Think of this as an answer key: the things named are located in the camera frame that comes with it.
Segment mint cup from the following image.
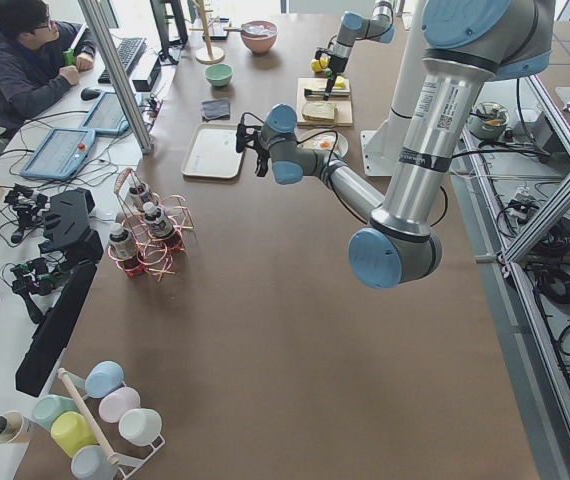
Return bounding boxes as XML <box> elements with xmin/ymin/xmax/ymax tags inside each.
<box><xmin>32</xmin><ymin>394</ymin><xmax>78</xmax><ymax>431</ymax></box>

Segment black keyboard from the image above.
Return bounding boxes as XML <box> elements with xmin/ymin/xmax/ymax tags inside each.
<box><xmin>117</xmin><ymin>37</ymin><xmax>146</xmax><ymax>76</ymax></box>

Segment cream rabbit tray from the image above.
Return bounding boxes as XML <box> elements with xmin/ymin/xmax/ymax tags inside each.
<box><xmin>181</xmin><ymin>123</ymin><xmax>243</xmax><ymax>180</ymax></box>

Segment yellow cup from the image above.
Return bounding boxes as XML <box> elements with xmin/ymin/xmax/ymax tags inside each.
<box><xmin>50</xmin><ymin>411</ymin><xmax>98</xmax><ymax>458</ymax></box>

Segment mint green bowl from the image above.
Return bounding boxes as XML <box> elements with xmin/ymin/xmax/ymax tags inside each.
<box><xmin>204</xmin><ymin>63</ymin><xmax>233</xmax><ymax>87</ymax></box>

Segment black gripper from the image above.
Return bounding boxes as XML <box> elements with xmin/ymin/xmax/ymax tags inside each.
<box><xmin>314</xmin><ymin>48</ymin><xmax>346</xmax><ymax>95</ymax></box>
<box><xmin>235</xmin><ymin>123</ymin><xmax>268</xmax><ymax>177</ymax></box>

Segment white cup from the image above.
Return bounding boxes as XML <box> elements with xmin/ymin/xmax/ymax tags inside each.
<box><xmin>118</xmin><ymin>408</ymin><xmax>162</xmax><ymax>446</ymax></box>

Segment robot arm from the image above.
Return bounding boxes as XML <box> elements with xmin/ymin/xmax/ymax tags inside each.
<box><xmin>314</xmin><ymin>0</ymin><xmax>395</xmax><ymax>101</ymax></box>
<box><xmin>236</xmin><ymin>1</ymin><xmax>555</xmax><ymax>289</ymax></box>

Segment blue cup top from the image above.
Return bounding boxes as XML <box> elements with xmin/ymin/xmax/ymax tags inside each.
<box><xmin>85</xmin><ymin>360</ymin><xmax>124</xmax><ymax>399</ymax></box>

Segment grey blue cup bottom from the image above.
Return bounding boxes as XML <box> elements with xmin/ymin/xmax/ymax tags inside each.
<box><xmin>71</xmin><ymin>445</ymin><xmax>117</xmax><ymax>480</ymax></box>

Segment black bracket stand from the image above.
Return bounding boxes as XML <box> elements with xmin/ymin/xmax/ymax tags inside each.
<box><xmin>39</xmin><ymin>188</ymin><xmax>104</xmax><ymax>266</ymax></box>

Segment black bar device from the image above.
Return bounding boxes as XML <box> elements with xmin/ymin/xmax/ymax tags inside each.
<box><xmin>15</xmin><ymin>261</ymin><xmax>97</xmax><ymax>397</ymax></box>

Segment bamboo cutting board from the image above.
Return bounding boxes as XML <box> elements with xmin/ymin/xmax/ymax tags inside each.
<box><xmin>296</xmin><ymin>77</ymin><xmax>353</xmax><ymax>126</ymax></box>

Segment aluminium frame post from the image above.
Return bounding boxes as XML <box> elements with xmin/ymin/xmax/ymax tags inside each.
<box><xmin>78</xmin><ymin>0</ymin><xmax>153</xmax><ymax>154</ymax></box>

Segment yellow lemon lower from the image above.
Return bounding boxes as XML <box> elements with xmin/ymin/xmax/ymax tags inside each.
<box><xmin>310</xmin><ymin>58</ymin><xmax>328</xmax><ymax>73</ymax></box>

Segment drink bottle lower right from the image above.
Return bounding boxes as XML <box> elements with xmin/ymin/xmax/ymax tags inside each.
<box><xmin>109</xmin><ymin>222</ymin><xmax>138</xmax><ymax>270</ymax></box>

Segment wooden stand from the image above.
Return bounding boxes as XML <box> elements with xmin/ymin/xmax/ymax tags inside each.
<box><xmin>190</xmin><ymin>0</ymin><xmax>225</xmax><ymax>65</ymax></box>

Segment drink bottle upper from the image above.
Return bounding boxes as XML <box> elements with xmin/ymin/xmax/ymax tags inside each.
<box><xmin>128</xmin><ymin>183</ymin><xmax>153</xmax><ymax>212</ymax></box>

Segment paper cup metal rim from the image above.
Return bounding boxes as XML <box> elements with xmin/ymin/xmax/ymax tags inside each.
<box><xmin>0</xmin><ymin>411</ymin><xmax>33</xmax><ymax>444</ymax></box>

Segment black computer mouse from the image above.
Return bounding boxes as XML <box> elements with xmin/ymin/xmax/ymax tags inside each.
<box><xmin>80</xmin><ymin>87</ymin><xmax>103</xmax><ymax>101</ymax></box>

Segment seated person dark hoodie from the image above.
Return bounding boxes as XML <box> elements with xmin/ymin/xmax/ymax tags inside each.
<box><xmin>0</xmin><ymin>0</ymin><xmax>96</xmax><ymax>138</ymax></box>

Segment halved lemon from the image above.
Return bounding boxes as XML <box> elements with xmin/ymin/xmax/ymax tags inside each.
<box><xmin>334</xmin><ymin>76</ymin><xmax>346</xmax><ymax>89</ymax></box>

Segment blue teach pendant near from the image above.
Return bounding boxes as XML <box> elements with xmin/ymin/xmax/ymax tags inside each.
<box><xmin>20</xmin><ymin>128</ymin><xmax>96</xmax><ymax>180</ymax></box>

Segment drink bottle lower left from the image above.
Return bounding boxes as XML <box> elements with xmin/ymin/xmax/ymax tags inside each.
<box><xmin>144</xmin><ymin>202</ymin><xmax>173</xmax><ymax>239</ymax></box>

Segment pink cup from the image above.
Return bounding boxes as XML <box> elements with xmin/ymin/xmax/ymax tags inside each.
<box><xmin>98</xmin><ymin>386</ymin><xmax>141</xmax><ymax>423</ymax></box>

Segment blue teach pendant far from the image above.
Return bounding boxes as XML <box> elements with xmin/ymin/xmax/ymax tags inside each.
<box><xmin>80</xmin><ymin>92</ymin><xmax>129</xmax><ymax>137</ymax></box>

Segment pink bowl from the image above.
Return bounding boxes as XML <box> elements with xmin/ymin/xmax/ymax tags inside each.
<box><xmin>241</xmin><ymin>20</ymin><xmax>278</xmax><ymax>54</ymax></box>

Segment white round plate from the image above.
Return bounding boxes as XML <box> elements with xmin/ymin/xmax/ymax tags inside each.
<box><xmin>298</xmin><ymin>128</ymin><xmax>349</xmax><ymax>156</ymax></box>

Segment blue teach pendant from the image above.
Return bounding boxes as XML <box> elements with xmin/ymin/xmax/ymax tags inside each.
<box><xmin>80</xmin><ymin>92</ymin><xmax>129</xmax><ymax>137</ymax></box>
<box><xmin>20</xmin><ymin>128</ymin><xmax>96</xmax><ymax>180</ymax></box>

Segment fried egg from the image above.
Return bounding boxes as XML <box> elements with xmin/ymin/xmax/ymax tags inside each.
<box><xmin>313</xmin><ymin>139</ymin><xmax>334</xmax><ymax>150</ymax></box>

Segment white cup rack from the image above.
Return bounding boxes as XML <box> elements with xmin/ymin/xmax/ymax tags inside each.
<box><xmin>57</xmin><ymin>368</ymin><xmax>166</xmax><ymax>479</ymax></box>

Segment copper wire bottle rack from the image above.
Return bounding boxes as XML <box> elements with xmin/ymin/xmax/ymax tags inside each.
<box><xmin>107</xmin><ymin>167</ymin><xmax>195</xmax><ymax>280</ymax></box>

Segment grey folded cloth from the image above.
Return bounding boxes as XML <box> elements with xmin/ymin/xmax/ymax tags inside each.
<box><xmin>201</xmin><ymin>98</ymin><xmax>231</xmax><ymax>121</ymax></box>

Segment drink bottle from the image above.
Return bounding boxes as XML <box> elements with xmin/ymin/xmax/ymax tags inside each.
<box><xmin>144</xmin><ymin>202</ymin><xmax>173</xmax><ymax>239</ymax></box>
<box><xmin>128</xmin><ymin>183</ymin><xmax>153</xmax><ymax>212</ymax></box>
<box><xmin>109</xmin><ymin>222</ymin><xmax>138</xmax><ymax>270</ymax></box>

